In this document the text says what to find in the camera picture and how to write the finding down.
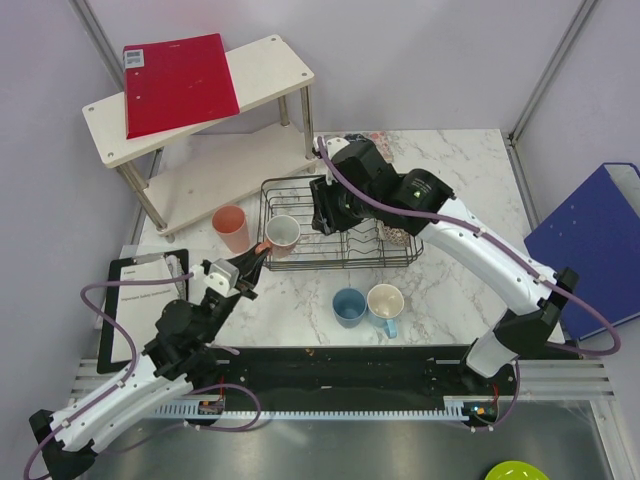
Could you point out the blue ring binder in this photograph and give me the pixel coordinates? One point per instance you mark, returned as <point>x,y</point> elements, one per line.
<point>595,232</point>

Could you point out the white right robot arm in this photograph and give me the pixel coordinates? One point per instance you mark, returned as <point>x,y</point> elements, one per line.
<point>428,209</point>

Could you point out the brown patterned ceramic bowl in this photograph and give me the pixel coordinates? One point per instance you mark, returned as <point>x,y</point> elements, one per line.
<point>395,236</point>

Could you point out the paperback book with dark cover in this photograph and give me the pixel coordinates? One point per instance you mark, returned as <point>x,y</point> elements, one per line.
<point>380,139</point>

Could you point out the black wire dish rack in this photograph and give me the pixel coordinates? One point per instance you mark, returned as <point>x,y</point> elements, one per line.
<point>330,241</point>

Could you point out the white slotted cable duct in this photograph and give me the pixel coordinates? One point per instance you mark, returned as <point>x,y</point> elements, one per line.
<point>207,409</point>

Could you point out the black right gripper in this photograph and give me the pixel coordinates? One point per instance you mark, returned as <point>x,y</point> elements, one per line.
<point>325,220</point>

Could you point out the green plastic bowl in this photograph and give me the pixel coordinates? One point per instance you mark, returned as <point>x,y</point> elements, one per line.
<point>515,470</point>

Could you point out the light blue ceramic mug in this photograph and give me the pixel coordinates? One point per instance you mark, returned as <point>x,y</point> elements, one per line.
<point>385,303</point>

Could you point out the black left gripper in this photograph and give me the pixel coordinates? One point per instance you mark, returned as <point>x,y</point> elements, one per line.
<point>250,265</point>

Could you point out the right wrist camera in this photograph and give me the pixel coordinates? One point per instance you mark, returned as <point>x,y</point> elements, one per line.
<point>331,145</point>

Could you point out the small blue cup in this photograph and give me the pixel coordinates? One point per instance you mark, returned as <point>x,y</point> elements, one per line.
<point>349,307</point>

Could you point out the black clipboard with paper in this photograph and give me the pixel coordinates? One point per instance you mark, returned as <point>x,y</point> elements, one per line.
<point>137,308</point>

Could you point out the red folder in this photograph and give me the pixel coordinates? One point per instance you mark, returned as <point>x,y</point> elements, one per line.
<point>176,83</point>

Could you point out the pink patterned ceramic mug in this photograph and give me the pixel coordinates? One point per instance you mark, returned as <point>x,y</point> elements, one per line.
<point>282,234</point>

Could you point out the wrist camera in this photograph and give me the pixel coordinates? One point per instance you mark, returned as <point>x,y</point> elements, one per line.
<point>331,145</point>
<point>221,277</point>

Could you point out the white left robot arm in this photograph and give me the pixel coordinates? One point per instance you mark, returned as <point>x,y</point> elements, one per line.
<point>174,363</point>

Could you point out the white two-tier shelf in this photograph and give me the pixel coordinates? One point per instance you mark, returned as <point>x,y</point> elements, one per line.
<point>183,175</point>

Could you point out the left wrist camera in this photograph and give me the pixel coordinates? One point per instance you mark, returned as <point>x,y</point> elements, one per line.
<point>221,277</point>

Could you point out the tall pink plastic cup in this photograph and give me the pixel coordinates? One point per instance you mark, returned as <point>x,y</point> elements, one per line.
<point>230,223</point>

